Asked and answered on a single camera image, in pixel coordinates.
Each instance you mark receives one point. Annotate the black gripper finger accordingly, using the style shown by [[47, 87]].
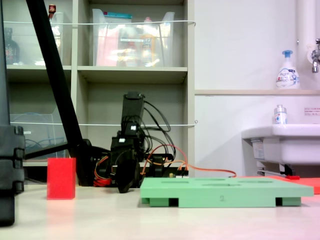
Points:
[[134, 172], [122, 175]]

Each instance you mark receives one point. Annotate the red square block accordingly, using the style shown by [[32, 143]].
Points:
[[61, 178]]

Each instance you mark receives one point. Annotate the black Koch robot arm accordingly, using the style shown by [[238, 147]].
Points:
[[132, 107]]

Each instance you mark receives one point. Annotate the black table clamp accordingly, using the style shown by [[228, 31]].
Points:
[[157, 167]]

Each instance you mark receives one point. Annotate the small circuit board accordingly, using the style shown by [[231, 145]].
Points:
[[180, 175]]

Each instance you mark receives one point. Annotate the beige shelf unit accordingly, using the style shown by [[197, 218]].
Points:
[[132, 71]]

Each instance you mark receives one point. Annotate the black tripod leg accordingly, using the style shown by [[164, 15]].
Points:
[[50, 62], [45, 151]]

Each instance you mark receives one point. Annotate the green board with holes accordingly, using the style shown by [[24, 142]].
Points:
[[225, 193]]

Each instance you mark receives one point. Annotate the large clear plastic bin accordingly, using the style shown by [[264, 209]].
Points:
[[132, 45]]

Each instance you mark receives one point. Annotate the pink-capped spray bottle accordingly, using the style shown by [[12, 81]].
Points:
[[148, 40]]

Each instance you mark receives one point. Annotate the notched black stack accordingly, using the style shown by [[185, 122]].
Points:
[[10, 162]]

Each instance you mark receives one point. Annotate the clear bin with bottles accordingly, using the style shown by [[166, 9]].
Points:
[[25, 50]]

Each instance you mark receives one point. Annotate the dark round bottle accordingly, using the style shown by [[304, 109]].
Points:
[[11, 50]]

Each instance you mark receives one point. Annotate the bottle with red cap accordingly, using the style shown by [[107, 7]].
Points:
[[52, 10]]

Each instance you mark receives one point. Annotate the small clear sanitizer bottle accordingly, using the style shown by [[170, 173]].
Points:
[[280, 116]]

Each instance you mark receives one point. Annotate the white sink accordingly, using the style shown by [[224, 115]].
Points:
[[295, 145]]

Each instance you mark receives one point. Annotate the red mat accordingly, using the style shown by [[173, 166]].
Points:
[[310, 183]]

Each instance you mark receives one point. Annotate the white foam soap dispenser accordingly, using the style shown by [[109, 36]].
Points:
[[287, 75]]

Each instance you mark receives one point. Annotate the metal faucet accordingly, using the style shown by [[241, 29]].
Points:
[[315, 58]]

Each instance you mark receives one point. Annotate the dark grey post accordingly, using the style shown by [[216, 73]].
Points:
[[3, 75]]

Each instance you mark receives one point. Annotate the red-lettered wall sign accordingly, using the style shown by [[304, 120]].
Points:
[[312, 111]]

